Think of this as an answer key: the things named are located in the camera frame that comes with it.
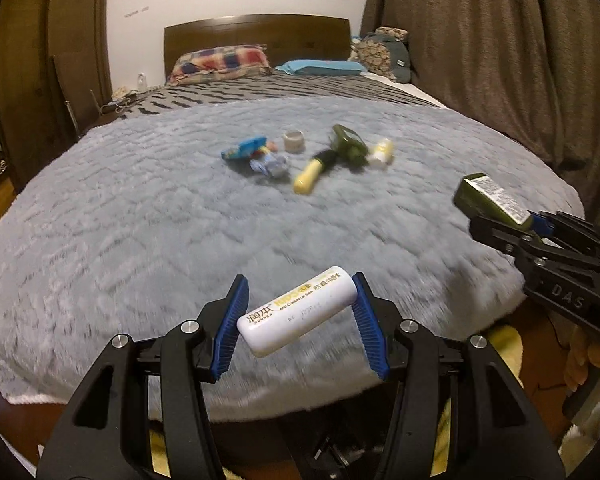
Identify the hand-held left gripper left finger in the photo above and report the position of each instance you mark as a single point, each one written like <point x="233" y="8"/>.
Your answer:
<point x="230" y="330"/>

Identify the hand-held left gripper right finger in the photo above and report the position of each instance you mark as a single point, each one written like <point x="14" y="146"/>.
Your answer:
<point x="367" y="325"/>

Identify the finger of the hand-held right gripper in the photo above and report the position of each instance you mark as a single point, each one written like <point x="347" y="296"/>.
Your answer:
<point x="500" y="237"/>
<point x="570" y="232"/>

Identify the dark green box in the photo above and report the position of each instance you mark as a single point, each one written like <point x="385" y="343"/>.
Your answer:
<point x="485" y="197"/>

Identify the white lip balm tube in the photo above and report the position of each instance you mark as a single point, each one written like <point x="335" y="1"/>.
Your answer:
<point x="290" y="312"/>

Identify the yellow tube with black cap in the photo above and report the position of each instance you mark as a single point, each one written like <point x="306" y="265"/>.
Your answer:
<point x="310" y="172"/>

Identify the dark green bottle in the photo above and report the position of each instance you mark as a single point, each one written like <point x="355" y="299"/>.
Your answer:
<point x="349" y="144"/>

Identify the blue snack packet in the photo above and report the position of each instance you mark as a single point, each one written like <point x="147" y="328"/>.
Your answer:
<point x="242" y="148"/>

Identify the small beige jar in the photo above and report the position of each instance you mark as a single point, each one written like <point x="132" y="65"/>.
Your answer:
<point x="294" y="142"/>

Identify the yellow fleece clothing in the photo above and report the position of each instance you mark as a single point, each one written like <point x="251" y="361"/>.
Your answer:
<point x="592" y="355"/>

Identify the grey fluffy blanket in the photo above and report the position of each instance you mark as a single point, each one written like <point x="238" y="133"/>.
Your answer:
<point x="155" y="220"/>

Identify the white bed sheet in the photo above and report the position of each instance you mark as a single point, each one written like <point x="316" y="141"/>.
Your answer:
<point x="410" y="91"/>

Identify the brown curtain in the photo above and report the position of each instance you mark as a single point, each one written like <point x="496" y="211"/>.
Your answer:
<point x="505" y="50"/>

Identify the grey blue plush toy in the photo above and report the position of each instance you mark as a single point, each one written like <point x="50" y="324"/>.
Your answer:
<point x="397" y="57"/>

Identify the brown patterned plush toy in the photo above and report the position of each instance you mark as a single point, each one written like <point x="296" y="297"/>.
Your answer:
<point x="372" y="55"/>

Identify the black striped grey blanket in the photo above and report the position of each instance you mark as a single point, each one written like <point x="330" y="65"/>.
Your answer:
<point x="260" y="90"/>

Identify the blue pillow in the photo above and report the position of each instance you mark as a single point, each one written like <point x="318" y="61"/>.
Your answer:
<point x="320" y="66"/>

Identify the wooden nightstand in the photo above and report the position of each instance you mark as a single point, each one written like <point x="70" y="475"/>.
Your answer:
<point x="105" y="112"/>

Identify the plaid pillow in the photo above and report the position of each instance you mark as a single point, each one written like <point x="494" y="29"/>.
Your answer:
<point x="220" y="62"/>

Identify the dark leaning board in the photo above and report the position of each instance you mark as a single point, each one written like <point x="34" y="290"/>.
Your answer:
<point x="65" y="95"/>

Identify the wooden headboard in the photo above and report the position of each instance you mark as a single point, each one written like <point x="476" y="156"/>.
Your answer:
<point x="255" y="32"/>

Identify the wooden wardrobe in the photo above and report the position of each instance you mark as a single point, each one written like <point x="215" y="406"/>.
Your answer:
<point x="55" y="35"/>

